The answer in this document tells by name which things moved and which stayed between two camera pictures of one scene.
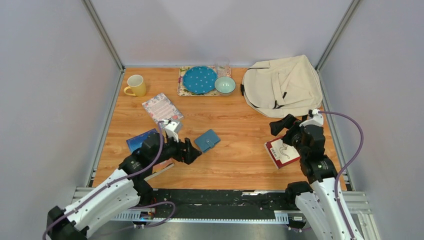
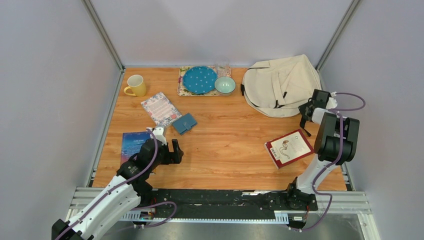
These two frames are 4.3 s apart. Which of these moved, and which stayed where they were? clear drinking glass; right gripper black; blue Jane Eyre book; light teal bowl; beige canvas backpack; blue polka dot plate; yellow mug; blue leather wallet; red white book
Moved: blue leather wallet; blue Jane Eyre book; right gripper black
Stayed: clear drinking glass; beige canvas backpack; yellow mug; blue polka dot plate; red white book; light teal bowl
